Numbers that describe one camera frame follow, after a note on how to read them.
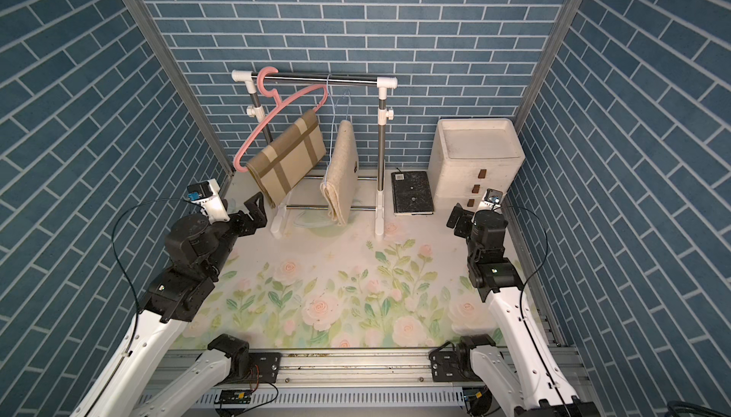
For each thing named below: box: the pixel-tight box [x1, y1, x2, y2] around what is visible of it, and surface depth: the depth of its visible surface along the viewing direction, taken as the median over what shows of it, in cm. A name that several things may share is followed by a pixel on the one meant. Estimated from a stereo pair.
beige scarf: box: [319, 119, 359, 226], surface depth 85 cm
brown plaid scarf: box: [245, 109, 328, 209], surface depth 92 cm
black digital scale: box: [391, 170, 435, 217], surface depth 112 cm
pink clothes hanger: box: [233, 66, 329, 173], surface depth 79 cm
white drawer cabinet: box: [428, 118, 526, 218], surface depth 99 cm
